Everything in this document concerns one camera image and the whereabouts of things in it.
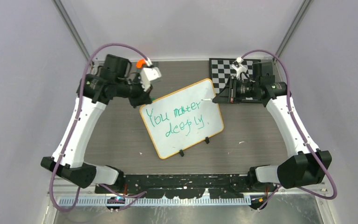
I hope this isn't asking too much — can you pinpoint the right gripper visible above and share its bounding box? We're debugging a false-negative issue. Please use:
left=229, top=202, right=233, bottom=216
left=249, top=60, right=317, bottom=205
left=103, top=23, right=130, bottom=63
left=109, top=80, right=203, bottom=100
left=213, top=76, right=259, bottom=104

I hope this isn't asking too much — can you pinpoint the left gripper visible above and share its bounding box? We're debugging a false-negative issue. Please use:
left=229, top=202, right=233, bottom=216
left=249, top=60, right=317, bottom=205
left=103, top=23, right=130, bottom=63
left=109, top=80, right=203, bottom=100
left=116, top=72, right=153, bottom=109

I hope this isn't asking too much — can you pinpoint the yellow framed whiteboard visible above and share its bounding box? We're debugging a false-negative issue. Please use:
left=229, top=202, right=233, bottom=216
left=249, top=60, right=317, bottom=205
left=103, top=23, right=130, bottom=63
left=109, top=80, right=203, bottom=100
left=139, top=78, right=224, bottom=159

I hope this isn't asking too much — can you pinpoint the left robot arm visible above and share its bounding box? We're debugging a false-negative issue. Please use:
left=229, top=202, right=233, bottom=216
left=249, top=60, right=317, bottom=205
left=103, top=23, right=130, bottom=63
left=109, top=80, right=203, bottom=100
left=41, top=54, right=161, bottom=193

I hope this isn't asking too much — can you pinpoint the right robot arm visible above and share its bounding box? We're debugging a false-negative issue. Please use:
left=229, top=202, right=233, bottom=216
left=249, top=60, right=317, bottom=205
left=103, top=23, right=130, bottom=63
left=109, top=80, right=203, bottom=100
left=212, top=58, right=332, bottom=192

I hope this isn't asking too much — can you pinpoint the black white checkerboard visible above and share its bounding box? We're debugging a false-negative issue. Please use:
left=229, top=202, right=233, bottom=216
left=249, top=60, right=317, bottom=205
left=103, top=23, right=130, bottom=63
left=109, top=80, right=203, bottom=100
left=209, top=58, right=261, bottom=94

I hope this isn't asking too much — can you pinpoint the orange curved block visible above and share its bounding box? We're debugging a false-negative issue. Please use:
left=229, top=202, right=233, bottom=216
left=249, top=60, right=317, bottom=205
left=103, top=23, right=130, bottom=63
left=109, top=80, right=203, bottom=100
left=136, top=59, right=148, bottom=69

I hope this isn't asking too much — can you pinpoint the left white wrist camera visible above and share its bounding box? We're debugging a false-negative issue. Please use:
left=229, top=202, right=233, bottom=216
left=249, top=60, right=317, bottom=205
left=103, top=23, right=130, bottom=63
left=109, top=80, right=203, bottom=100
left=139, top=62, right=162, bottom=92

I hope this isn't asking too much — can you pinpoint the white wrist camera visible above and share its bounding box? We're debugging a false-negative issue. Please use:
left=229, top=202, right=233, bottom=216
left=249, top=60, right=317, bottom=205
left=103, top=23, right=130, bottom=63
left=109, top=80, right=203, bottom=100
left=231, top=57, right=249, bottom=80
left=139, top=62, right=162, bottom=92

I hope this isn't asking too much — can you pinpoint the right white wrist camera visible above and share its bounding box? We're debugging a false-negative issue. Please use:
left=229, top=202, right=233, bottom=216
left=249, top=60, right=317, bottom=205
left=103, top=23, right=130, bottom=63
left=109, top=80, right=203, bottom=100
left=231, top=57, right=249, bottom=80

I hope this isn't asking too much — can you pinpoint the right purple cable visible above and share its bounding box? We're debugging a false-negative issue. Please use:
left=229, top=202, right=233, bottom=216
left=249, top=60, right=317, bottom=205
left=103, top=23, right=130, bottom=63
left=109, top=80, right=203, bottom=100
left=241, top=49, right=338, bottom=213

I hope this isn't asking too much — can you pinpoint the purple cable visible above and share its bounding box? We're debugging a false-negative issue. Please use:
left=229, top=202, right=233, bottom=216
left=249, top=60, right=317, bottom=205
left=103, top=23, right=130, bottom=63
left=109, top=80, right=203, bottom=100
left=241, top=49, right=338, bottom=213
left=48, top=43, right=155, bottom=213

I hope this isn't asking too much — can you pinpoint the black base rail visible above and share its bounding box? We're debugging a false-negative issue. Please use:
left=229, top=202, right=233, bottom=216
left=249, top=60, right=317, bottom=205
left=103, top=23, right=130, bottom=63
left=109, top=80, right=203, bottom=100
left=108, top=174, right=277, bottom=199

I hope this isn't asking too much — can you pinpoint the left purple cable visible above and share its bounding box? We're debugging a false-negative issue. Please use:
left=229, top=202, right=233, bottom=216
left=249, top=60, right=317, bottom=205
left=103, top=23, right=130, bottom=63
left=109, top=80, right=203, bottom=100
left=48, top=43, right=155, bottom=213

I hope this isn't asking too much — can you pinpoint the aluminium frame rail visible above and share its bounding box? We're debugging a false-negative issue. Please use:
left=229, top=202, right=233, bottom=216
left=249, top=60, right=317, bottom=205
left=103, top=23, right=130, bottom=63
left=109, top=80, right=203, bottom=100
left=47, top=175, right=327, bottom=197

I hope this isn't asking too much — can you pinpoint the white slotted cable duct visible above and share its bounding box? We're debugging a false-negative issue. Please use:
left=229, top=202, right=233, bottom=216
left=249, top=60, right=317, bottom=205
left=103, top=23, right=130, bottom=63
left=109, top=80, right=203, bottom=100
left=58, top=196, right=254, bottom=207

